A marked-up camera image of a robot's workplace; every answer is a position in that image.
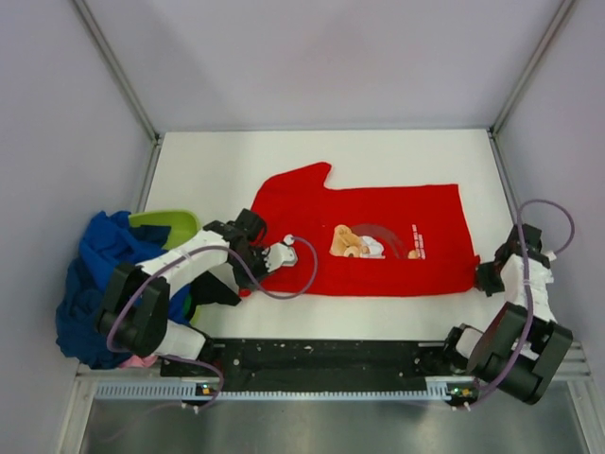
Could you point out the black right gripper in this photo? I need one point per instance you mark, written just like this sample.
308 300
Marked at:
483 280

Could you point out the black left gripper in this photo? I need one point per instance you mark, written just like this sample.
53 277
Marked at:
262 253

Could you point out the red printed t shirt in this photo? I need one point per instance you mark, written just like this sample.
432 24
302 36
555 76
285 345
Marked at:
398 241

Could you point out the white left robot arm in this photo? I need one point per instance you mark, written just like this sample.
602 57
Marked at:
134 314

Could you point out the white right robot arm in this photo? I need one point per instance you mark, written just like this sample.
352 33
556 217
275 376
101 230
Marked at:
523 347

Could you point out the green plastic basket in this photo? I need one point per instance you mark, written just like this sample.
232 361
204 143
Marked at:
169 229

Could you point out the black t shirt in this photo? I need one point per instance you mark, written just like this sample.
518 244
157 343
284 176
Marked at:
207 289

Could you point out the blue t shirt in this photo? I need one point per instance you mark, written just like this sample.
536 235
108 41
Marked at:
107 241

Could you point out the pink t shirt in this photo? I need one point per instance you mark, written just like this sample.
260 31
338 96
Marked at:
138 362

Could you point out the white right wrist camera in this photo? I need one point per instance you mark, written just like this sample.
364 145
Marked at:
544 265

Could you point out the white slotted cable duct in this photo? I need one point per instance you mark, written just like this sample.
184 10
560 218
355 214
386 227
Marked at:
168 390

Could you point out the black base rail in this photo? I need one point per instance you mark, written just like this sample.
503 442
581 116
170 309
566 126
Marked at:
330 365

